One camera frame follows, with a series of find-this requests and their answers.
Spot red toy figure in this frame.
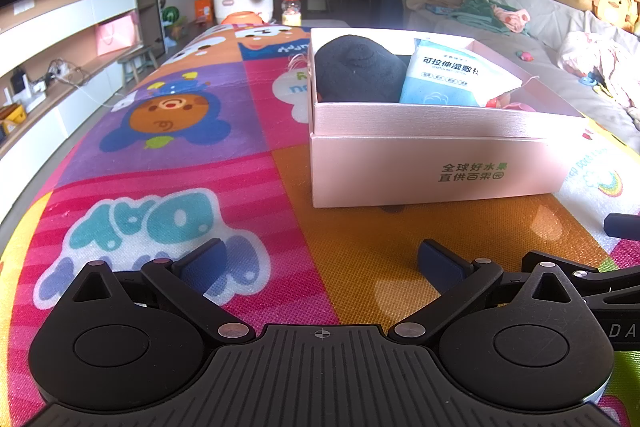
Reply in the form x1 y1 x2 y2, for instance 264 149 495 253
485 93 536 113

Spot blue white wipes pack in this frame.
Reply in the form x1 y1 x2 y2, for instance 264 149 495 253
399 39 523 107

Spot black plush toy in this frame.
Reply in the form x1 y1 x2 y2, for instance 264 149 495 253
314 35 407 103

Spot colourful play mat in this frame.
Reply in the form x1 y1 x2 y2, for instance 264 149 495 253
1 27 639 426

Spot white floral blanket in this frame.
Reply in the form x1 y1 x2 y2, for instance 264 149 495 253
558 31 639 128

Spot small pink toy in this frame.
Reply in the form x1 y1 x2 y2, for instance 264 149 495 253
515 51 534 62

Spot grey covered sofa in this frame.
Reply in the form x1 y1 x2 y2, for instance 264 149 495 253
402 0 639 150

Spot pink cardboard box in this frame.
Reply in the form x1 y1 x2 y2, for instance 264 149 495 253
308 27 587 208

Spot small wooden stool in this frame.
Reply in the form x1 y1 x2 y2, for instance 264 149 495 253
117 46 158 88

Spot yellow plush duck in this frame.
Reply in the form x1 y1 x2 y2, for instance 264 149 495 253
592 0 639 34

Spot pink patterned clothing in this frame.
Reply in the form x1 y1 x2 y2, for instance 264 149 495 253
492 5 530 34

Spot white wood tv cabinet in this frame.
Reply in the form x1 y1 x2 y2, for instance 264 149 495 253
1 0 140 215

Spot pink gift bag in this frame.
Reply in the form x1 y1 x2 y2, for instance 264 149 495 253
96 13 138 56

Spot green clothing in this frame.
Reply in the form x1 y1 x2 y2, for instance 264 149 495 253
433 0 512 34

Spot orange bowl toy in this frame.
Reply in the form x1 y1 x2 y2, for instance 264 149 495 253
221 11 264 25

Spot red lid snack jar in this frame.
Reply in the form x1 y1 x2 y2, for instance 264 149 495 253
281 0 302 27

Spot white power strip cables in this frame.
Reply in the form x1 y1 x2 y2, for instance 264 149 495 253
8 58 132 111

